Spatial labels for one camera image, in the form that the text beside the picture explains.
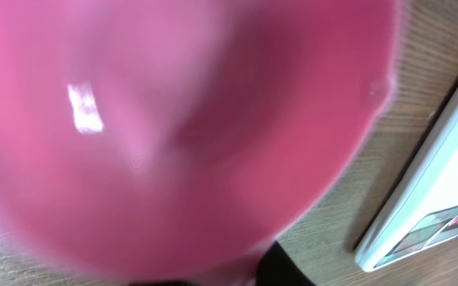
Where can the pink plastic measuring scoop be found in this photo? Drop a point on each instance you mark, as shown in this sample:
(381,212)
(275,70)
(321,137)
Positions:
(155,140)

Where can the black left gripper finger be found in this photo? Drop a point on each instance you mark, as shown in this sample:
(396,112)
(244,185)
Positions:
(276,268)

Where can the white digital kitchen scale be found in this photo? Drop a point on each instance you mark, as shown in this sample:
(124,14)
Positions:
(422,211)

